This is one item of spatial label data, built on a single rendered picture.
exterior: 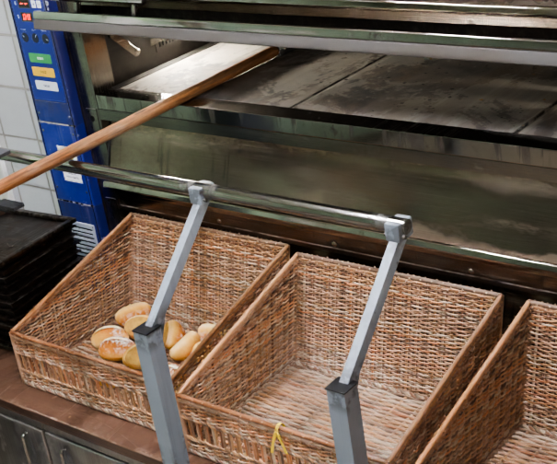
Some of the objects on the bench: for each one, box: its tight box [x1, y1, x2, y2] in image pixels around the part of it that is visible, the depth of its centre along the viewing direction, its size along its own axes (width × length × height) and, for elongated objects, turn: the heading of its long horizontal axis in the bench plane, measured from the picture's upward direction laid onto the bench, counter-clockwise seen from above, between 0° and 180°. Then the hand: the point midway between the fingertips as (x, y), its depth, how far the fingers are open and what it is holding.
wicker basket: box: [8, 213, 290, 431], centre depth 285 cm, size 49×56×28 cm
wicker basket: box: [175, 252, 505, 464], centre depth 247 cm, size 49×56×28 cm
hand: (7, 179), depth 247 cm, fingers open, 12 cm apart
